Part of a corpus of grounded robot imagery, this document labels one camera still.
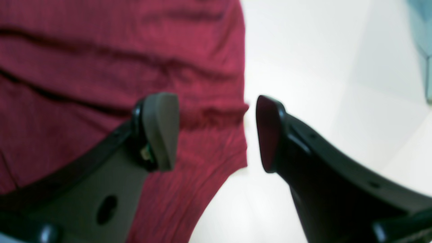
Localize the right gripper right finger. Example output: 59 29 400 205
255 95 432 243

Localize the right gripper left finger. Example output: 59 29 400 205
1 92 180 243

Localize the dark red t-shirt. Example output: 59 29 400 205
0 0 248 243

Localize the white bin corner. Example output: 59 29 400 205
407 0 432 105

